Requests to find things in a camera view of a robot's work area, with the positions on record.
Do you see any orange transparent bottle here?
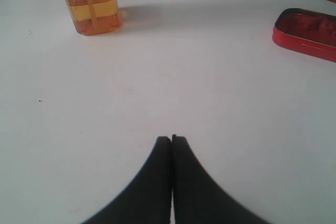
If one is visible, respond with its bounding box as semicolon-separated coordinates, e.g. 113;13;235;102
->
65;0;121;36

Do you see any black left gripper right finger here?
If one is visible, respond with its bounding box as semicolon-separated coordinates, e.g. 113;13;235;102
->
172;135;267;224

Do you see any red ink paste tin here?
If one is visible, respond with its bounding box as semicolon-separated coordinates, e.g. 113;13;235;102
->
272;8;335;62

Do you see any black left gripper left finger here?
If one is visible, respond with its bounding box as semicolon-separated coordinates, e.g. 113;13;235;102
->
84;136;172;224

